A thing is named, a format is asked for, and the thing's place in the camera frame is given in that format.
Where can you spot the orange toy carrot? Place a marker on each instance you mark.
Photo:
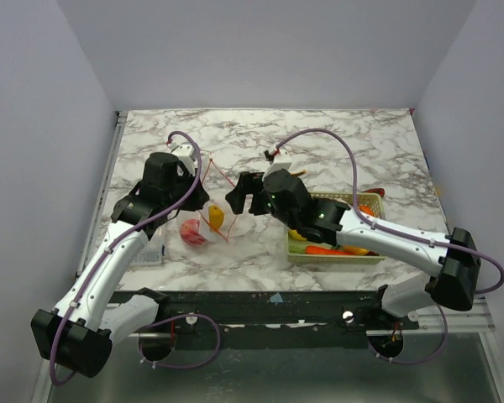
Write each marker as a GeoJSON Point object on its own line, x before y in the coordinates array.
{"type": "Point", "coordinates": [316, 250]}

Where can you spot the green perforated plastic basket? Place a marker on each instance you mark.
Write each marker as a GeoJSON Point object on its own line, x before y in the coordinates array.
{"type": "Point", "coordinates": [296, 250]}

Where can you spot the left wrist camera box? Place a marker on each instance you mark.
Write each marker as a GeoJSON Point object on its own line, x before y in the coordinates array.
{"type": "Point", "coordinates": [186, 153]}

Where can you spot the red black tool behind basket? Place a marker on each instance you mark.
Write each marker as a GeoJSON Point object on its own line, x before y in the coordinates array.
{"type": "Point", "coordinates": [378, 191]}

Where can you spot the clear zip bag orange zipper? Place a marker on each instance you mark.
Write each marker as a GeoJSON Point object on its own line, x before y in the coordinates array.
{"type": "Point", "coordinates": [217, 183]}

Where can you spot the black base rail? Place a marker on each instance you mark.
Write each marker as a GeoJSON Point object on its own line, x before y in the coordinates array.
{"type": "Point", "coordinates": [272, 320]}

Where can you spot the red toy apple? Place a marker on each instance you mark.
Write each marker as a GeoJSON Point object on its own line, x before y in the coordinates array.
{"type": "Point", "coordinates": [190, 233]}

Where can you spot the yellow toy bell pepper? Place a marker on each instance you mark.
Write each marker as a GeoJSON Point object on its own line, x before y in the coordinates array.
{"type": "Point", "coordinates": [356, 251]}

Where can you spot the yellow toy mango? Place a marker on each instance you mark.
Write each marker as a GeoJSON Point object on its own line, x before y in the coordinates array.
{"type": "Point", "coordinates": [296, 235]}

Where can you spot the clear plastic box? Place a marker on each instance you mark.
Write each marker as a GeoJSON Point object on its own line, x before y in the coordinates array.
{"type": "Point", "coordinates": [152, 254]}

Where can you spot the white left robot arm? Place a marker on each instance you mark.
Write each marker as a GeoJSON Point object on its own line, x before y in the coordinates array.
{"type": "Point", "coordinates": [79, 332]}

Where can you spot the orange yellow toy fruit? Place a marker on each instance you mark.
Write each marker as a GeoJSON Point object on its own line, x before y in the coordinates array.
{"type": "Point", "coordinates": [215, 217]}

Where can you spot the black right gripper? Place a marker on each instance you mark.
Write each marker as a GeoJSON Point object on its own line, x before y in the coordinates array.
{"type": "Point", "coordinates": [254, 195]}

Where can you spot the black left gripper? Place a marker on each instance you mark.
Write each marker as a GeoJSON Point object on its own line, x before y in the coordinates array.
{"type": "Point", "coordinates": [196, 201]}

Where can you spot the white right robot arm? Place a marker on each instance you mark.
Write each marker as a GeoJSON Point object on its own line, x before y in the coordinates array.
{"type": "Point", "coordinates": [448, 263]}

